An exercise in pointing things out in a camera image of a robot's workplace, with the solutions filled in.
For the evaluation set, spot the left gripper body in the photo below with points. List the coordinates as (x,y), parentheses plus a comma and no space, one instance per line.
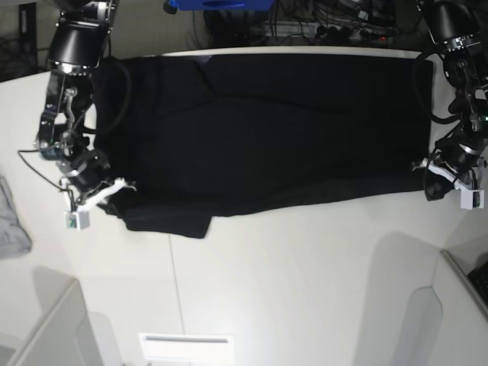
(453,164)

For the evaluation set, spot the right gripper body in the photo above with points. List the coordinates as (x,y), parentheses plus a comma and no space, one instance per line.
(87,181)

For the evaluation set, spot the black T-shirt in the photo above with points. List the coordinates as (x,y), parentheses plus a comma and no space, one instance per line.
(227,135)

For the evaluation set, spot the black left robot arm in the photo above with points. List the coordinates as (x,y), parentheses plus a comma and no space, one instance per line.
(458,41)

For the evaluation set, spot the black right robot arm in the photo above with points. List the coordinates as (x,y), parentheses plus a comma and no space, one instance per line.
(82,34)

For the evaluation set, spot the grey cloth at table edge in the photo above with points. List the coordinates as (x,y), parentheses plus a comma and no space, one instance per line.
(15,242)

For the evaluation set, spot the black keyboard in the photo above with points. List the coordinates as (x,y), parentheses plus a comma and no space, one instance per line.
(479,279)

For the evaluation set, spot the white left partition panel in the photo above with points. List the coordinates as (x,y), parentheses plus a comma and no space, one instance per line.
(63,335)

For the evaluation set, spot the white partition panel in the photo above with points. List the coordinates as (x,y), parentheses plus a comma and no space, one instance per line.
(462,337)
(63,335)

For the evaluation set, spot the white right partition panel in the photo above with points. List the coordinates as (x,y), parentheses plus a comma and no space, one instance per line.
(462,337)

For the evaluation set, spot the white label plate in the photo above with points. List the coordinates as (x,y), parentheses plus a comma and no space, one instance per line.
(195,349)

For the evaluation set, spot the blue box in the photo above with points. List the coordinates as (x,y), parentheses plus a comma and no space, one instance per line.
(219,5)

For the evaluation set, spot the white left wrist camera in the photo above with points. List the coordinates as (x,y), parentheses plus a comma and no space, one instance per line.
(472,199)

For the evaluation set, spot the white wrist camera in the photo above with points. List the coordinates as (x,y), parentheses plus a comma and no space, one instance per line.
(78,220)
(472,199)

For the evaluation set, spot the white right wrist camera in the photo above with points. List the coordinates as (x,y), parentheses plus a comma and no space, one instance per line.
(78,220)

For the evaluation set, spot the power strip with cables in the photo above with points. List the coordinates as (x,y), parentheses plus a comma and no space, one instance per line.
(349,33)

